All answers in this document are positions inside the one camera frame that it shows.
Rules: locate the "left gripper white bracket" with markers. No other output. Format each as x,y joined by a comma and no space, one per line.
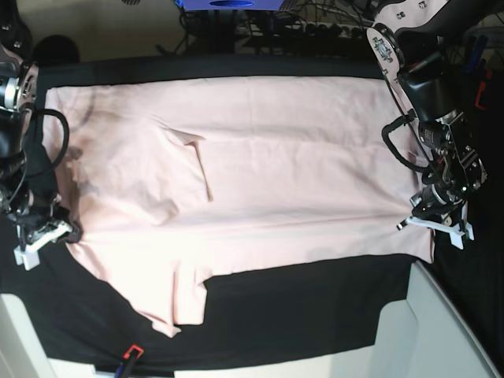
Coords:
430,211

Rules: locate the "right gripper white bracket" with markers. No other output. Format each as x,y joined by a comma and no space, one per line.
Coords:
30,242

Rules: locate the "pink T-shirt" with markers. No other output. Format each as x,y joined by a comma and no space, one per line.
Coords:
176,182

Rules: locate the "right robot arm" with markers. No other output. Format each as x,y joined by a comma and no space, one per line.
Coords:
38,214

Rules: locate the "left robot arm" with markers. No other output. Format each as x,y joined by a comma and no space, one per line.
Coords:
449,105

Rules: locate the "black table cloth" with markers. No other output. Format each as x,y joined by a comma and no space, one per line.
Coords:
278,315

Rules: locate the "red and black clip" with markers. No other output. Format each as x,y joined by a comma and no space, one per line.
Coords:
134,352

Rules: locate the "red and black clamp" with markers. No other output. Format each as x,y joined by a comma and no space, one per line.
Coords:
480,102

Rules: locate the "blue pen with red tip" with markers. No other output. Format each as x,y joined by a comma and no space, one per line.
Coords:
125,368

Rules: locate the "black power strip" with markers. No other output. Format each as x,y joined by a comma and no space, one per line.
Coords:
299,29

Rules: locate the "blue handled tool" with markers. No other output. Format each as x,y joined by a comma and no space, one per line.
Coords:
475,47

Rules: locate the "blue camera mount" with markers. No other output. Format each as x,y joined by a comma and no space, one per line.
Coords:
196,5

